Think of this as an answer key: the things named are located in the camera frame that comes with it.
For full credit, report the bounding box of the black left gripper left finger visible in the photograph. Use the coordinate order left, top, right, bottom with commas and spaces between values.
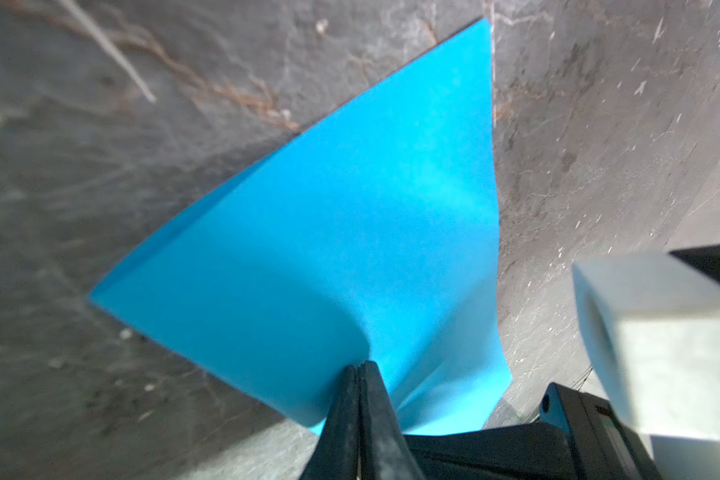
300, 365, 360, 480

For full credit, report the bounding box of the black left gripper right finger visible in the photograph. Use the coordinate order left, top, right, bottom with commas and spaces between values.
359, 361, 425, 479

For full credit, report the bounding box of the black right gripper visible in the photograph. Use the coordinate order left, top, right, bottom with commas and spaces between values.
404, 242, 720, 480

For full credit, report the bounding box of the blue square paper sheet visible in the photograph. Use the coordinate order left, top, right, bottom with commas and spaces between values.
91, 20, 512, 435

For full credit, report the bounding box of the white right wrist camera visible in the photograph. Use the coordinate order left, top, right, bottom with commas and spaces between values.
572, 252, 720, 479

